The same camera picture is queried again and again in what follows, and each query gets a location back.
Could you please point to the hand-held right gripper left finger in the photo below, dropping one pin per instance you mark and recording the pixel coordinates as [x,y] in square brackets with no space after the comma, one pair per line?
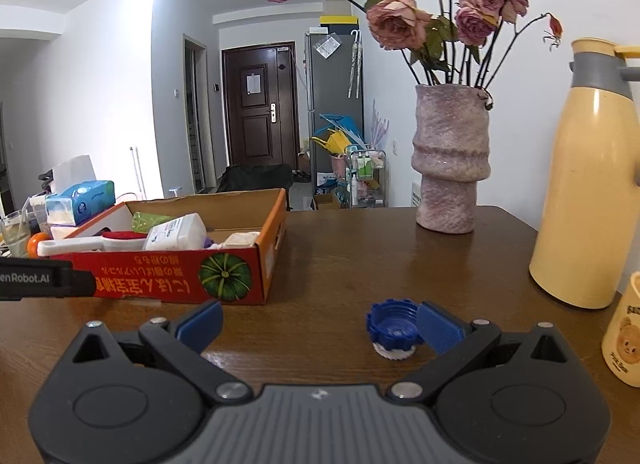
[202,325]

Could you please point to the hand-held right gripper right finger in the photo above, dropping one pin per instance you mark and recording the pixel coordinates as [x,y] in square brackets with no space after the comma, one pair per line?
[442,329]

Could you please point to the red and white lint brush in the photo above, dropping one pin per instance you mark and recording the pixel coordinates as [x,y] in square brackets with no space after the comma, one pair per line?
[75,246]

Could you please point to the blue ridged lid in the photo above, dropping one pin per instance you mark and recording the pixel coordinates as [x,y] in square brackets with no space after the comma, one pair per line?
[392,326]

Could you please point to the white ridged lid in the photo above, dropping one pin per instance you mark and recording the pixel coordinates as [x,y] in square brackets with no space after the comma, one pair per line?
[395,354]

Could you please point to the red cardboard box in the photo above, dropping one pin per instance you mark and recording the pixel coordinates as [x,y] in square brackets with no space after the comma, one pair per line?
[150,281]

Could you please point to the small beige square box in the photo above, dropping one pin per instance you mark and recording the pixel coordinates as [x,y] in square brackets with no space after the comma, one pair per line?
[242,240]

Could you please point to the white clear plastic container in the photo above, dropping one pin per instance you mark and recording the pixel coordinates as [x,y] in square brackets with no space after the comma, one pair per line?
[177,234]

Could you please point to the green spray bottle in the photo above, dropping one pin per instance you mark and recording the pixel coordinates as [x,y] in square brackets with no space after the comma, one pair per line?
[150,221]

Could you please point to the orange fruit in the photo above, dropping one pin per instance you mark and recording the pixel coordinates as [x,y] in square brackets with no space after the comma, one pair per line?
[36,245]

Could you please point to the purple tissue pack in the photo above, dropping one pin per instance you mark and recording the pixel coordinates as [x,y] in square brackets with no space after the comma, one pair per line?
[62,232]

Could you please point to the clear drinking glass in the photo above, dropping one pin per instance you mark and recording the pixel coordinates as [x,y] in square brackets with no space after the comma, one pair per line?
[15,236]

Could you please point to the clear food jar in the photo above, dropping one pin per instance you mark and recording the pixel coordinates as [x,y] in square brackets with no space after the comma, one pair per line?
[42,214]

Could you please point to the blue tissue pack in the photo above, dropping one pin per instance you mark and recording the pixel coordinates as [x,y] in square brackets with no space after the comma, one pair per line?
[82,201]

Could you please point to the white flat board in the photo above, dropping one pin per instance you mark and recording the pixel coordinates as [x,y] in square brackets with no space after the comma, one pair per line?
[416,194]

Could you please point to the white mop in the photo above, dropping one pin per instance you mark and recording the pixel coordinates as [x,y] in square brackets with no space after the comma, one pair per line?
[136,173]

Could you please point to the black folding chair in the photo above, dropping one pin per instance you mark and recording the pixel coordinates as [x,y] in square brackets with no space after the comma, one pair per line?
[255,178]

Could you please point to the metal rolling cart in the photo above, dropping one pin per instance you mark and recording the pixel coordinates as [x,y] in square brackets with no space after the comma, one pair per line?
[367,178]

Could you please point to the pink stone vase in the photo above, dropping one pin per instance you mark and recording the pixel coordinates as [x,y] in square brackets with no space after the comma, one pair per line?
[450,158]

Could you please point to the small brown cardboard box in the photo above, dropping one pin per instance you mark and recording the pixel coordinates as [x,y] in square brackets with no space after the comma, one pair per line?
[326,201]

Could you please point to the yellow bear mug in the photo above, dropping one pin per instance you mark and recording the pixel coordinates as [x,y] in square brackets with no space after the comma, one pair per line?
[625,339]

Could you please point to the pink plastic bucket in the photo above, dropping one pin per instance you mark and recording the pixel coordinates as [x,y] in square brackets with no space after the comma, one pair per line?
[338,164]

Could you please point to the yellow thermos jug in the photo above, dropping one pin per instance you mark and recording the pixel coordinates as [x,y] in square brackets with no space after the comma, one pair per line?
[590,194]

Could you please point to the yellow watering can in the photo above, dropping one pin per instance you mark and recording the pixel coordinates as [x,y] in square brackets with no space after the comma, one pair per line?
[335,142]

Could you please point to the blue plastic dustpan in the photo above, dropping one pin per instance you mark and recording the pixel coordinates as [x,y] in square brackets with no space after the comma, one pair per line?
[345,123]

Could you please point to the dark brown entrance door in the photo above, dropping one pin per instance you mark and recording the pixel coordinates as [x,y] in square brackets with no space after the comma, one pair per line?
[260,103]

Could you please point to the grey refrigerator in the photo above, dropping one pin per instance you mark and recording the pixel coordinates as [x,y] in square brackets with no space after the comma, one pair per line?
[330,88]

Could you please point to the white folded umbrella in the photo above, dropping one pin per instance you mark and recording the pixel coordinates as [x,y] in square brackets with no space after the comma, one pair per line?
[355,63]

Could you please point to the clear bag on refrigerator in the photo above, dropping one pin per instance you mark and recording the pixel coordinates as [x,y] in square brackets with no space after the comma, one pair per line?
[327,46]

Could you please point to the bunch of dried pink roses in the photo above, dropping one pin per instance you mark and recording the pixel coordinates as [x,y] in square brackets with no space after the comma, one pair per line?
[400,18]

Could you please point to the yellow and black box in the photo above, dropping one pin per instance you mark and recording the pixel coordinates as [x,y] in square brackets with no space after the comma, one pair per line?
[340,22]

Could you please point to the purple wall decoration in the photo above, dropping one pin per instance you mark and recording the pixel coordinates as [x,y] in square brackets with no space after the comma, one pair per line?
[380,123]

